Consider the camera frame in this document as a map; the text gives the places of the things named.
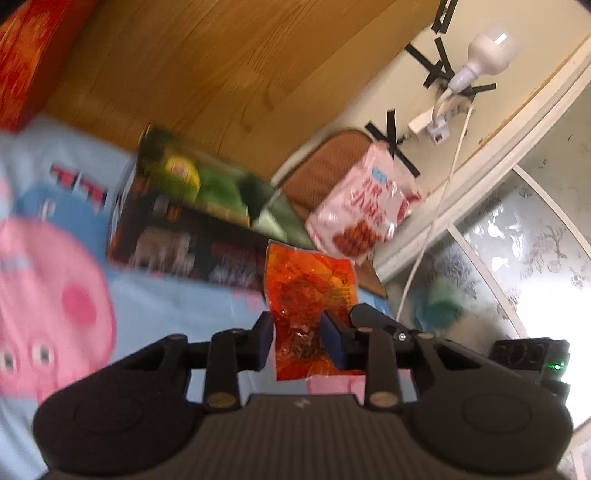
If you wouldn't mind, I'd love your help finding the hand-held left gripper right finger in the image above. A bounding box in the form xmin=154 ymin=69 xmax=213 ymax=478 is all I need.
xmin=320 ymin=312 xmax=493 ymax=411

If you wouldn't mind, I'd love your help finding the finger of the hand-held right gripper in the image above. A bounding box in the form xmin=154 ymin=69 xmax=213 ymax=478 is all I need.
xmin=348 ymin=302 xmax=417 ymax=346

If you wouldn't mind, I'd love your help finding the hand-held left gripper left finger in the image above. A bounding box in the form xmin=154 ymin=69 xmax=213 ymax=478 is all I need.
xmin=112 ymin=311 xmax=275 ymax=412

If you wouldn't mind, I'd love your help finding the red snack packet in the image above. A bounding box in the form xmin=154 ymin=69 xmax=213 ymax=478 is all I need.
xmin=265 ymin=240 xmax=359 ymax=382

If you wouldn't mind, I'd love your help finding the pale green snack packet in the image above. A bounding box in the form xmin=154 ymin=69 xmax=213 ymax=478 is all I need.
xmin=252 ymin=194 xmax=315 ymax=250

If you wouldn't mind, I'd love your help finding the black cardboard box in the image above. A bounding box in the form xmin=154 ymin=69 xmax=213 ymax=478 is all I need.
xmin=105 ymin=124 xmax=296 ymax=297

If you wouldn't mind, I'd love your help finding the bright green snack packet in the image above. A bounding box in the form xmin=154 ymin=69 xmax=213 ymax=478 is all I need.
xmin=141 ymin=127 xmax=273 ymax=227

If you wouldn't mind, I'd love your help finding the pink snack packet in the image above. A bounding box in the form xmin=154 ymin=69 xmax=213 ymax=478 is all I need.
xmin=305 ymin=141 xmax=424 ymax=267

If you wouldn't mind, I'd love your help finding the patterned glass door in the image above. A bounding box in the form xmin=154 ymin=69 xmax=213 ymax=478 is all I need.
xmin=392 ymin=111 xmax=591 ymax=352

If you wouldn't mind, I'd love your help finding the brown cushion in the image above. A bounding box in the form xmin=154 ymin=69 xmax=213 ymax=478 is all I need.
xmin=276 ymin=129 xmax=389 ymax=298

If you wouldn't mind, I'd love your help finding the black tape strip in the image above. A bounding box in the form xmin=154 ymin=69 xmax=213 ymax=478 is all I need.
xmin=405 ymin=44 xmax=455 ymax=79
xmin=431 ymin=0 xmax=459 ymax=34
xmin=423 ymin=36 xmax=458 ymax=89
xmin=365 ymin=110 xmax=422 ymax=179

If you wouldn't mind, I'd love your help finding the white plug adapter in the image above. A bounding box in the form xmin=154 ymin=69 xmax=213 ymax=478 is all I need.
xmin=425 ymin=121 xmax=451 ymax=147

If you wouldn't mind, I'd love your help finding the blue printed bedsheet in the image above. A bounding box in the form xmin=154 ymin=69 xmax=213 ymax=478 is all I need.
xmin=0 ymin=115 xmax=416 ymax=480

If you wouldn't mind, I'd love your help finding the white power strip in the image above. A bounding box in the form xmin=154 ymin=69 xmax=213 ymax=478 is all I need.
xmin=408 ymin=102 xmax=475 ymax=136

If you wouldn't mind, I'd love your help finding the wooden headboard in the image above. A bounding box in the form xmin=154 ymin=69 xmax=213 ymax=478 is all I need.
xmin=44 ymin=0 xmax=441 ymax=185

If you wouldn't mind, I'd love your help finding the white light bulb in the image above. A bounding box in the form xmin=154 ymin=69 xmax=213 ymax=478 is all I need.
xmin=445 ymin=21 xmax=519 ymax=93

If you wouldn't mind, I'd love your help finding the red pillow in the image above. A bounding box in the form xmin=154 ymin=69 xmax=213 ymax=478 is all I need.
xmin=0 ymin=0 xmax=101 ymax=134

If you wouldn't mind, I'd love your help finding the white cable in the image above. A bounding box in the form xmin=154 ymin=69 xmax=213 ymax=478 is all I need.
xmin=396 ymin=108 xmax=475 ymax=324

